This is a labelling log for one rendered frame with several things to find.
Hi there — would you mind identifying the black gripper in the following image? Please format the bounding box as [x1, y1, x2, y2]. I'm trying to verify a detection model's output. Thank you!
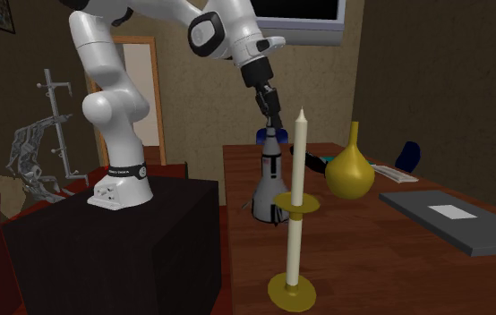
[239, 56, 285, 131]

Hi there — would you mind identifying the yellow long-necked vase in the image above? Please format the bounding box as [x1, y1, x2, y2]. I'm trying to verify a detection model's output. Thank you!
[324, 121, 377, 200]

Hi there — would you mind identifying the grey coat stand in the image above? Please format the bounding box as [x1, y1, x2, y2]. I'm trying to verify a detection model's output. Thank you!
[4, 68, 90, 204]

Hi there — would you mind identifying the grey-framed window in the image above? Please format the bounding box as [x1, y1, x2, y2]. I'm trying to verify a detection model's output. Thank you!
[251, 0, 347, 47]

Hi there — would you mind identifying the white keyboard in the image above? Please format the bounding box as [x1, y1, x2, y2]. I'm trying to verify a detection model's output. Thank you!
[370, 163, 420, 183]

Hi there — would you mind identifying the white and grey rocket model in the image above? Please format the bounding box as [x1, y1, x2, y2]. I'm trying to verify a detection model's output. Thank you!
[242, 125, 291, 226]

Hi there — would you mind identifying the grey flat book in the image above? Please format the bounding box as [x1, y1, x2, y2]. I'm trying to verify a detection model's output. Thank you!
[378, 189, 496, 258]

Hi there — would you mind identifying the brown wooden table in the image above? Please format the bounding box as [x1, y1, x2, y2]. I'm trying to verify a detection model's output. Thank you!
[222, 141, 496, 315]

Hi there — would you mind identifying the white door with wooden frame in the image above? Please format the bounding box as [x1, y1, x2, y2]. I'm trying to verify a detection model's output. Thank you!
[85, 35, 167, 167]

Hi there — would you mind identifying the black robot stand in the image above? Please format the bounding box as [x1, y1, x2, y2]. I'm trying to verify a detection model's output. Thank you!
[2, 174, 223, 315]

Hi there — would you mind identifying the black curved object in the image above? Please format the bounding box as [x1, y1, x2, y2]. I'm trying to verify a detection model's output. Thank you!
[290, 145, 330, 177]

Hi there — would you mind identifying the blue chair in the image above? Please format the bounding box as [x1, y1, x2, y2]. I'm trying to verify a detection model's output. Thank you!
[254, 127, 290, 146]
[394, 140, 423, 174]

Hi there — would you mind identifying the white candle in yellow holder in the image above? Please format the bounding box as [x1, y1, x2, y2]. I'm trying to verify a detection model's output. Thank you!
[267, 106, 321, 313]

